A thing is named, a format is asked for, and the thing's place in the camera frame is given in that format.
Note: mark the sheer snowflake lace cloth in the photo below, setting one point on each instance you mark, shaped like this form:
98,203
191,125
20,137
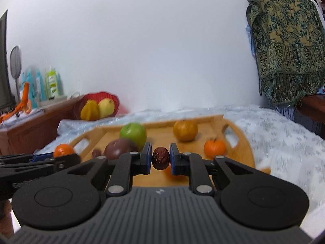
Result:
279,144

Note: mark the dark monitor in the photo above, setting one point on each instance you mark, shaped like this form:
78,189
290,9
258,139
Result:
3,68

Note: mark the red fruit basket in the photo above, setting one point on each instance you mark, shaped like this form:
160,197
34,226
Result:
115,102

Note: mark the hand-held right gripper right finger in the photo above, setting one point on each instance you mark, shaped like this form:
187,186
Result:
173,158

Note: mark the green and white bottle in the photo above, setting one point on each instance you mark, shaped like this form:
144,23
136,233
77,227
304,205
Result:
52,83

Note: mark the teal bottle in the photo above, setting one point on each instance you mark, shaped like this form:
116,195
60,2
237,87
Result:
40,86
31,81

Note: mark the white power strip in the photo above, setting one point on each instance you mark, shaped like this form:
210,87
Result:
53,100

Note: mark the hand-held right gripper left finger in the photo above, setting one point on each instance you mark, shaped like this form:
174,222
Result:
147,157

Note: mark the red jujube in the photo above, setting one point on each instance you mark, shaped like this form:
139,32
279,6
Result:
160,157
96,153

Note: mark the wooden serving tray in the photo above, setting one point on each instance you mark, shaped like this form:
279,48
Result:
162,134

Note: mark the grey round swatter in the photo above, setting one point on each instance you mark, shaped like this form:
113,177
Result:
15,61

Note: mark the clear plastic bag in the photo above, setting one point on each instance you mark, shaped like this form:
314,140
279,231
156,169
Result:
67,127

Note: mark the yellow starfruit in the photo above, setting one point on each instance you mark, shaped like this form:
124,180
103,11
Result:
90,110

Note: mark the dark purple round fruit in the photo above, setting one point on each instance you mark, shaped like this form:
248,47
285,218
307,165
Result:
116,148

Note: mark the green patterned fringed shawl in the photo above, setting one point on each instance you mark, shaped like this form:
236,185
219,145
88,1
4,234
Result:
284,43

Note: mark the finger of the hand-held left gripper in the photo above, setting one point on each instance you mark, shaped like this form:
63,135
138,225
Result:
43,157
63,163

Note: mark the large yellowish orange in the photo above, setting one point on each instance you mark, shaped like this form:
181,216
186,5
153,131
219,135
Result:
185,131

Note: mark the blue striped shirt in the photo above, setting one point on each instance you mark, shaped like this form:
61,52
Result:
285,110

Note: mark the dark wooden side table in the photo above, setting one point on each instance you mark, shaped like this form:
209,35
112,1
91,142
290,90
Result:
312,106

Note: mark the white papers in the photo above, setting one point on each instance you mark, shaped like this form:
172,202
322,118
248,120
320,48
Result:
35,111

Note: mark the yellow mango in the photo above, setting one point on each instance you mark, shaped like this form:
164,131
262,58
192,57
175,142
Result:
106,108

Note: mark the green apple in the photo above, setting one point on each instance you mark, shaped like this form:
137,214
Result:
132,133

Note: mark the wooden cabinet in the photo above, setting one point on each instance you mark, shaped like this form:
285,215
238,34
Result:
30,132

